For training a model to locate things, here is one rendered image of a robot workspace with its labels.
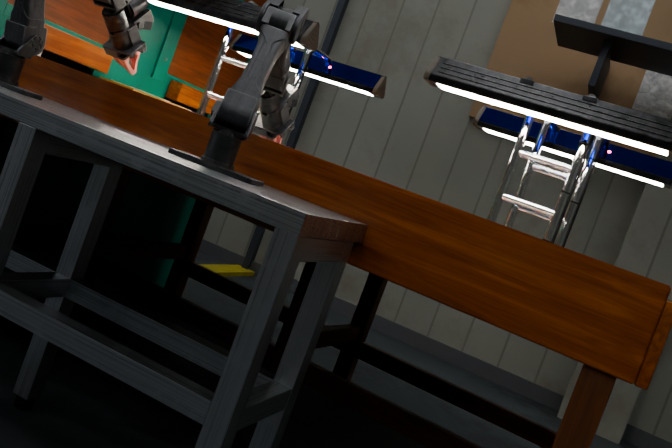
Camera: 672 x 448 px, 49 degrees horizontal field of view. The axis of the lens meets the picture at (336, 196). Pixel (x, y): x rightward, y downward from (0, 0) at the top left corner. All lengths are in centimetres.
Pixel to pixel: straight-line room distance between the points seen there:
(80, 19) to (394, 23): 229
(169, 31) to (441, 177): 190
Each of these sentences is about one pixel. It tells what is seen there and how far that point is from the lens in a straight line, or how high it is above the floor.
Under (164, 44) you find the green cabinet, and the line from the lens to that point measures 277.
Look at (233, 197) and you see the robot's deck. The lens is 125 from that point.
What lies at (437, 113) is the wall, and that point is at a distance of 416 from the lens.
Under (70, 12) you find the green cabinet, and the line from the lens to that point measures 246.
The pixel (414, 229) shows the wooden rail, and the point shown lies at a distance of 149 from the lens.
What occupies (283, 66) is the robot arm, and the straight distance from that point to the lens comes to 183.
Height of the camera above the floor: 75
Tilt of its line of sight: 2 degrees down
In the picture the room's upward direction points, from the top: 20 degrees clockwise
